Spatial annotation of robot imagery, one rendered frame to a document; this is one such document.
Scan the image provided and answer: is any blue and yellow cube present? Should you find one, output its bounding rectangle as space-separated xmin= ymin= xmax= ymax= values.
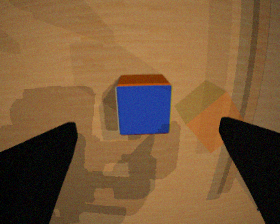
xmin=115 ymin=74 xmax=173 ymax=135

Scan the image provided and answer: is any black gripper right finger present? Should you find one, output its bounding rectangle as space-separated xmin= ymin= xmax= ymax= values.
xmin=219 ymin=117 xmax=280 ymax=224

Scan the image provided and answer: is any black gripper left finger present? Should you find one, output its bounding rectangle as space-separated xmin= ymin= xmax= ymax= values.
xmin=0 ymin=122 xmax=78 ymax=224

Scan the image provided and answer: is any clear glass wall panel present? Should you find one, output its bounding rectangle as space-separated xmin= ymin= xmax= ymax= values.
xmin=235 ymin=0 xmax=280 ymax=211

